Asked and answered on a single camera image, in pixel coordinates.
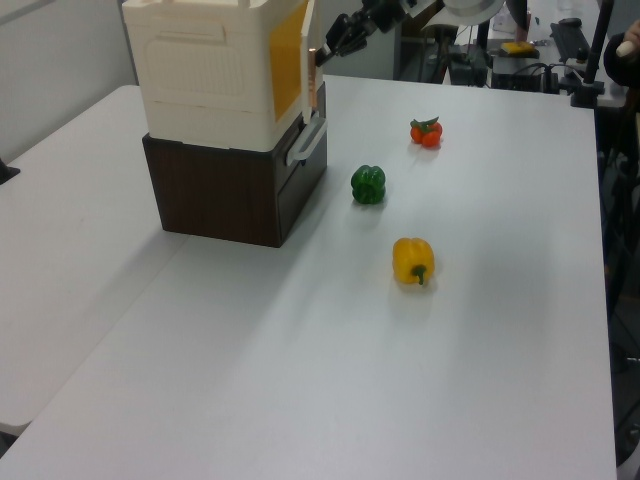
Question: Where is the black camera pole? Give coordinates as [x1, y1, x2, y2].
[584, 0, 616, 87]

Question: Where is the white drawer handle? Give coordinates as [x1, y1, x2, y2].
[284, 110, 329, 167]

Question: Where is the green bell pepper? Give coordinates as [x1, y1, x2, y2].
[350, 164, 388, 206]

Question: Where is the person's hand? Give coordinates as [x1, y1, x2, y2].
[616, 19, 640, 59]

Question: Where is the black equipment box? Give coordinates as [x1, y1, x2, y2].
[491, 54, 559, 93]

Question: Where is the dark brown drawer unit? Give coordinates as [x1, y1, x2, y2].
[141, 81, 329, 249]

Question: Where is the cream plastic cabinet box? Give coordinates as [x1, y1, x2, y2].
[121, 0, 321, 151]

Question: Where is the red tomato bunch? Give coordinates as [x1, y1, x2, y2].
[409, 115, 445, 149]

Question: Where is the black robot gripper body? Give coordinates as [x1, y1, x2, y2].
[324, 13, 371, 57]

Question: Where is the black pole clamp base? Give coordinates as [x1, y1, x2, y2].
[569, 79, 607, 108]

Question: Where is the black keyboard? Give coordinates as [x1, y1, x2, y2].
[549, 22, 592, 64]

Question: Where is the black stand foot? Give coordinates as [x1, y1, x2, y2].
[0, 156, 22, 187]

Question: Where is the yellow bell pepper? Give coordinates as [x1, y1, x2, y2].
[391, 237, 436, 287]

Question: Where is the cream cabinet door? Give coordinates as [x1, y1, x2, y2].
[298, 0, 325, 125]

